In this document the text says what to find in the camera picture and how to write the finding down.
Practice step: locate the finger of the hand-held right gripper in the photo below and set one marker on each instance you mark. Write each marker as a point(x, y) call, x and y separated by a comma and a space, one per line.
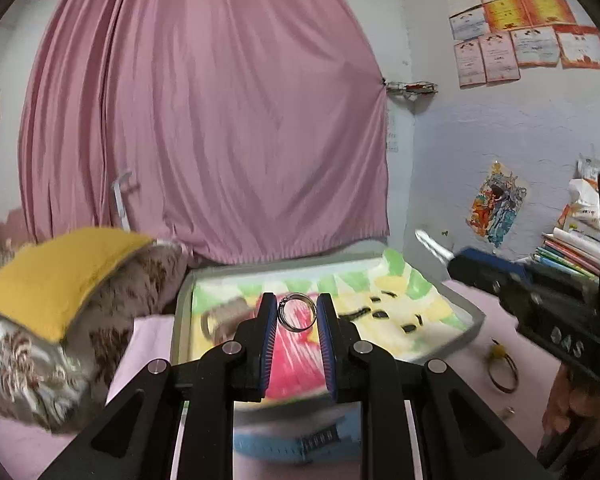
point(485, 270)

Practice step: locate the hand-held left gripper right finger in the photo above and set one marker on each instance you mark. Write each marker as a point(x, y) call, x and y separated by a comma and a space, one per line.
point(326, 347)

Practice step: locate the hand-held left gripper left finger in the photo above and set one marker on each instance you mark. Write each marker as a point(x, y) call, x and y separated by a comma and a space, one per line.
point(267, 345)

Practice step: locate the silver metal clip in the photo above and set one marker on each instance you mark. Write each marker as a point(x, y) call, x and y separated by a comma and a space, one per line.
point(430, 245)

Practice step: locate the grey cardboard tray box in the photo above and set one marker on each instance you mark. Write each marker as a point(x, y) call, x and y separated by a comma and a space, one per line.
point(180, 310)

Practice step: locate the person's right hand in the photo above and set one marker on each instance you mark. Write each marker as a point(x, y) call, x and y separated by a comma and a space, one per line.
point(562, 405)

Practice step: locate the stack of books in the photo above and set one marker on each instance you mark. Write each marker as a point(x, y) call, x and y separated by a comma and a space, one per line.
point(570, 255)

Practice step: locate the colourful printed tray lining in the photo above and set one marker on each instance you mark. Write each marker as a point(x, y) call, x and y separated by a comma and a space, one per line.
point(390, 305)

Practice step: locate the small metal earring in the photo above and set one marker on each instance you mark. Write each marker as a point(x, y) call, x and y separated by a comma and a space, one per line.
point(507, 412)

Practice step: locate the white plastic bag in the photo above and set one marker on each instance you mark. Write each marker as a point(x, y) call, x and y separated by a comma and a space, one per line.
point(582, 195)

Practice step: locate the floral brown pillow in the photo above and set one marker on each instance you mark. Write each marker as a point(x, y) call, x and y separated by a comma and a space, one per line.
point(130, 290)

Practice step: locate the yellow pillow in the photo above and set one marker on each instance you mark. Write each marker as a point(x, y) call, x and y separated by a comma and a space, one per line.
point(45, 280)

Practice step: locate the pink curtain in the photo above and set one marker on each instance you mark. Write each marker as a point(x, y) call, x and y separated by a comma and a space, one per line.
point(215, 110)

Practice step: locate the colourful figure wall sticker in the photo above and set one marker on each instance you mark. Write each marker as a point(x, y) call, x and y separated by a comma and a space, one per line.
point(497, 205)

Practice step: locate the small paper wall note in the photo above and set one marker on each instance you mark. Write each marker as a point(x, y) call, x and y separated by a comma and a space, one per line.
point(392, 135)

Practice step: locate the group of wall certificates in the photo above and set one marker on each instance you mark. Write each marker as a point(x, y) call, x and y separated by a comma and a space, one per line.
point(525, 25)

